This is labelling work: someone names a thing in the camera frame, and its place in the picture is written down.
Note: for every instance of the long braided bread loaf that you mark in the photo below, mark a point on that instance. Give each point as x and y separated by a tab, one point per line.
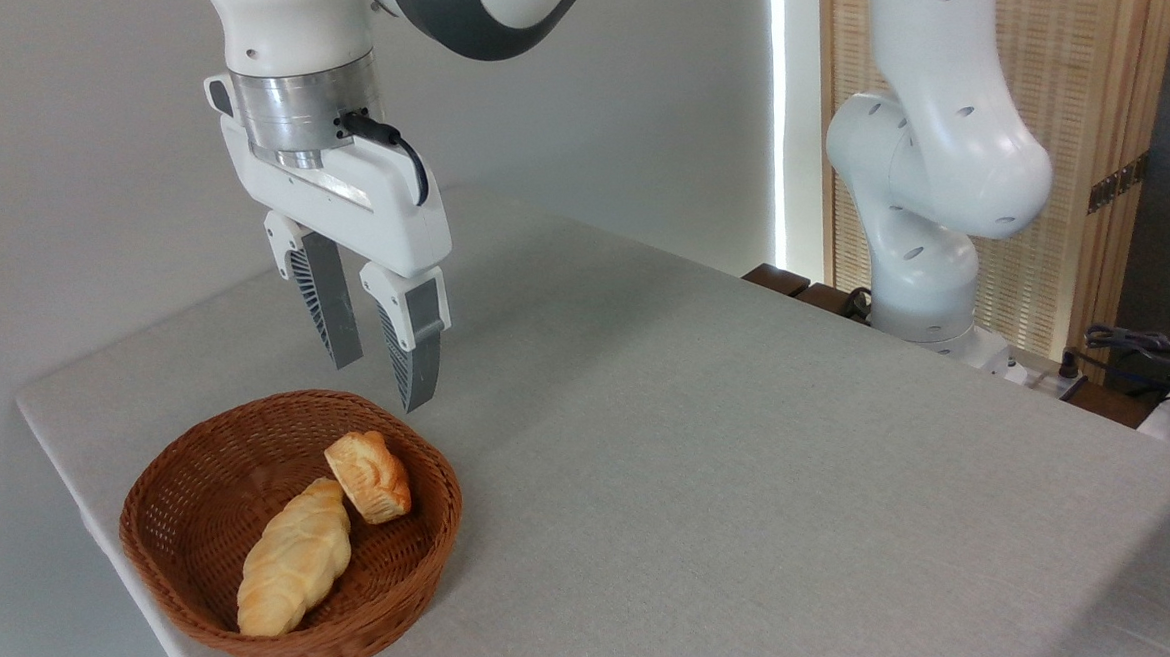
292	564

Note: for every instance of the brown wicker basket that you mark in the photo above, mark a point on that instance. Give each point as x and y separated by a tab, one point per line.
203	489

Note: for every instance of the small golden bread piece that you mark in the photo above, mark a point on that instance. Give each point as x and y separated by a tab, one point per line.
372	475

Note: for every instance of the grey tablecloth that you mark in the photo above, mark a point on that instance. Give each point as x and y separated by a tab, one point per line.
752	460

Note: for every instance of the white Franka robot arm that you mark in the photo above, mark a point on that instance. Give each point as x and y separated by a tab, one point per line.
936	150

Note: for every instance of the metal screen hinge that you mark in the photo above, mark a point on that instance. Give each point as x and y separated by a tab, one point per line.
1116	183

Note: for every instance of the white power strip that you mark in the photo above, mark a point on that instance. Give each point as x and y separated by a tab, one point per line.
1043	380

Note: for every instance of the bamboo folding screen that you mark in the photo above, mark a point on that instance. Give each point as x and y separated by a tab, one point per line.
1061	43

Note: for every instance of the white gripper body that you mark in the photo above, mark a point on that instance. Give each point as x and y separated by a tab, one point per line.
379	214

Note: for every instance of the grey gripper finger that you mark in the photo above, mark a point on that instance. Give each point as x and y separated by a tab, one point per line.
422	317
331	302

